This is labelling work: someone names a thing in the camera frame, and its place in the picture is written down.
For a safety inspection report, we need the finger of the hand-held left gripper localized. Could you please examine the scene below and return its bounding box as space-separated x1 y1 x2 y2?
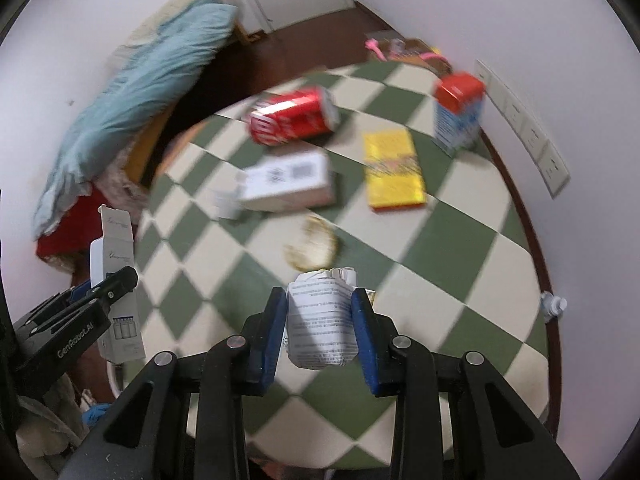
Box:
14 284 101 333
82 266 139 311

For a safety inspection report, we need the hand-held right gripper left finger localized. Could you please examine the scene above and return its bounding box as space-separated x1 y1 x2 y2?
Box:
57 287 289 480

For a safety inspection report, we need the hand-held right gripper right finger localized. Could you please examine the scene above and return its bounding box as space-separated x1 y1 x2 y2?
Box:
350 287 583 480

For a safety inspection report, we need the tall white carton box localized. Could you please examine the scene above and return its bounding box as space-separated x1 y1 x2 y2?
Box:
89 204 147 363

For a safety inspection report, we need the printed paper ball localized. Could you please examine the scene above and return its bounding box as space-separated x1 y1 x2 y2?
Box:
285 267 377 372

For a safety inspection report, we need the white printed cardboard box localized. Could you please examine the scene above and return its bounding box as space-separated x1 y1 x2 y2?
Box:
209 152 337 221

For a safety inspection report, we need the yellow box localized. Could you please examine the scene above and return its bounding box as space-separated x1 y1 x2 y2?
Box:
362 129 427 211

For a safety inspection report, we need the red soda can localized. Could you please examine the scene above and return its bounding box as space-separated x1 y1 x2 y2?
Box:
242 86 342 147

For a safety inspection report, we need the red white blue carton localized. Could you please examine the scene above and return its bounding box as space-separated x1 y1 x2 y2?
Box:
432 72 487 157

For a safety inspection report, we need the red cloth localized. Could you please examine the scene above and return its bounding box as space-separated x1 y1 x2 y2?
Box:
35 185 108 266

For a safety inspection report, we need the off-white cloth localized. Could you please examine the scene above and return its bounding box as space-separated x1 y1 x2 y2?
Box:
15 375 88 456

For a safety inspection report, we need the pale patterned blanket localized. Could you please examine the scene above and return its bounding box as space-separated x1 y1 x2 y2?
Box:
97 160 151 211

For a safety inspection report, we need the light blue duvet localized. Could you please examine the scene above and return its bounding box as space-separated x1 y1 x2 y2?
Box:
32 0 240 241

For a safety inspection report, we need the small white bottle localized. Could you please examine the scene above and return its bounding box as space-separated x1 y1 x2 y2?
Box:
540 292 568 322

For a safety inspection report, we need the brown cardboard box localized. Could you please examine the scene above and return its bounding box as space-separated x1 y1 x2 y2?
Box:
377 37 453 77

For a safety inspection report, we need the wooden bed frame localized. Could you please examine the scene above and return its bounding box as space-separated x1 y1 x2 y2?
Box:
125 20 247 191

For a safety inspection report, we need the white wall socket row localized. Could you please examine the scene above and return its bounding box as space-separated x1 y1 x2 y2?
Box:
474 59 571 198

